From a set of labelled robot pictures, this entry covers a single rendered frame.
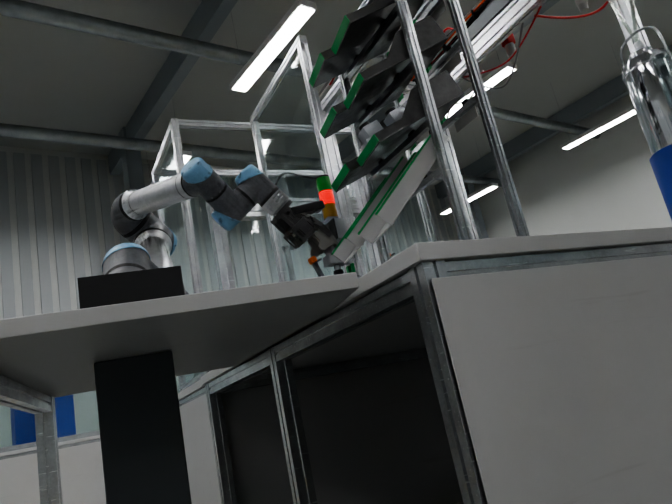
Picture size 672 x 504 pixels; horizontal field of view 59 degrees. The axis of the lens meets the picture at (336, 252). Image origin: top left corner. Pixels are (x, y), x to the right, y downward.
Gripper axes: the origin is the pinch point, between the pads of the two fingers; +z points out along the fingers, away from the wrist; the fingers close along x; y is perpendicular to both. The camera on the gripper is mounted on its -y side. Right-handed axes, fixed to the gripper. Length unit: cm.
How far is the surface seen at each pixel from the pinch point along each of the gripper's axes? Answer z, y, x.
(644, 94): 32, -68, 60
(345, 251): -0.1, 11.2, 20.6
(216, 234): -35, -27, -105
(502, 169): 12, -15, 53
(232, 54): -194, -367, -424
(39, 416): -29, 81, -34
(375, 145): -13.5, 0.7, 46.0
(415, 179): -1.8, 2.8, 49.3
